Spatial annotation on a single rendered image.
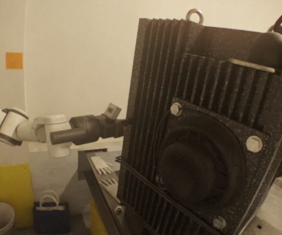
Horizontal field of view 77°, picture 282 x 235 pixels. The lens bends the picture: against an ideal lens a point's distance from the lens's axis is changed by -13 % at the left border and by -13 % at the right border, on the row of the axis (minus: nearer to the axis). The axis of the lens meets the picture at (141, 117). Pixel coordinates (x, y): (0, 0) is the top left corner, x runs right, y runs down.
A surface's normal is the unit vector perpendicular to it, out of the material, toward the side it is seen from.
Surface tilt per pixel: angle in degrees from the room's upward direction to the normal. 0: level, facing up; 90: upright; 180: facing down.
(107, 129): 90
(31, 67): 90
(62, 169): 90
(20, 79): 90
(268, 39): 61
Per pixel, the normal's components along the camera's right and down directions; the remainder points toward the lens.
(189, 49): 0.64, 0.36
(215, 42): -0.75, 0.13
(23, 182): 0.45, 0.32
